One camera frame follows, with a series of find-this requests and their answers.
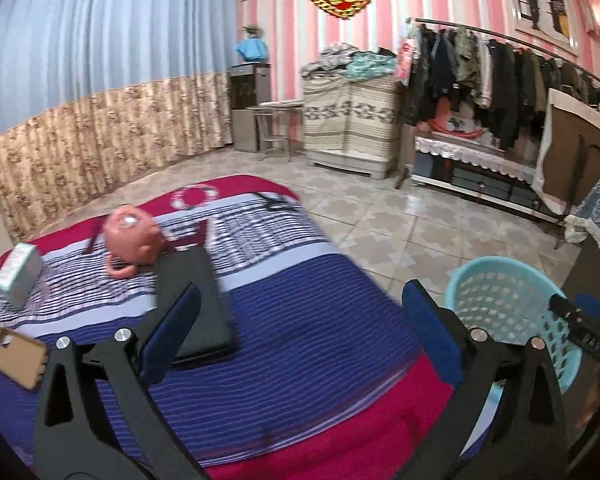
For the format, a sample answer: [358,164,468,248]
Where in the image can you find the light blue plastic basket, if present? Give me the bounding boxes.
[444,256,584,395]

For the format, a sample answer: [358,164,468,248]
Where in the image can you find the brown phone case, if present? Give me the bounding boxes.
[0,328,48,391]

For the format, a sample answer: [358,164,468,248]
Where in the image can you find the teal white tissue box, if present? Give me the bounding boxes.
[0,243,43,311]

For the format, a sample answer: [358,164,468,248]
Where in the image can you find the low black tv stand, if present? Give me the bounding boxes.
[412,150,559,224]

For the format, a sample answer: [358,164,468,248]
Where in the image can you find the white lace cloth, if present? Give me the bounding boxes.
[415,132,535,184]

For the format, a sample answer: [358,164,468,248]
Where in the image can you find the metal clothes rack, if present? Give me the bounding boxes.
[396,18,600,183]

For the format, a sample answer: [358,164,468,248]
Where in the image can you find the hanging dark clothes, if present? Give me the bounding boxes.
[403,23,600,151]

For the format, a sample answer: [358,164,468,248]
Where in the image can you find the patterned cloth covered cabinet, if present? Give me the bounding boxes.
[302,75,403,180]

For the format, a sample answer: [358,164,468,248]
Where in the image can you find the red pink hanging bag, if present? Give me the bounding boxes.
[394,20,419,87]

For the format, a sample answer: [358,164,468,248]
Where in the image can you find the small metal side table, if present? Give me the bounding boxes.
[248,100,303,162]

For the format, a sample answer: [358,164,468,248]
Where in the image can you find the blue and floral curtain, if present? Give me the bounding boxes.
[0,0,237,240]

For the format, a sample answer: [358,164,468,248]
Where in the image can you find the pile of folded clothes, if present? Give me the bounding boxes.
[300,44,396,82]

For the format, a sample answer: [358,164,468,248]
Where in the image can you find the grey water dispenser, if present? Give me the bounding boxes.
[228,63,271,153]

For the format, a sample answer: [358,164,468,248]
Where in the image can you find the blue covered water bottle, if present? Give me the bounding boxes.
[235,25,270,63]

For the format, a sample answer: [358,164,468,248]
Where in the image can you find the brown board white frame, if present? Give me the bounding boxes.
[531,89,600,217]

